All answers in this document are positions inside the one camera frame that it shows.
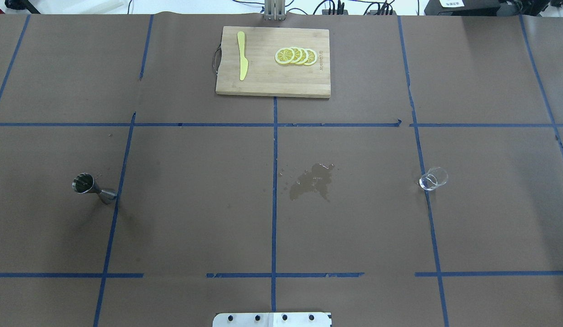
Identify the aluminium frame post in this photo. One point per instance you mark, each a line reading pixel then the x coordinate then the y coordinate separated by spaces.
pixel 274 10

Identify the bamboo cutting board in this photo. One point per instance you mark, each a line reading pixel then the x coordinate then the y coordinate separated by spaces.
pixel 267 78

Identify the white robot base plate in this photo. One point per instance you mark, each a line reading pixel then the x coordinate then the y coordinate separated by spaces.
pixel 273 319

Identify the steel jigger measuring cup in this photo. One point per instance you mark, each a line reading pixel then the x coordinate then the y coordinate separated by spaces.
pixel 85 183

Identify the clear glass shaker cup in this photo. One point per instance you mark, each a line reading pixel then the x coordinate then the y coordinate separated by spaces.
pixel 433 179

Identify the yellow plastic knife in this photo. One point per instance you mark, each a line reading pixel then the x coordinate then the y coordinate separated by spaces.
pixel 243 61

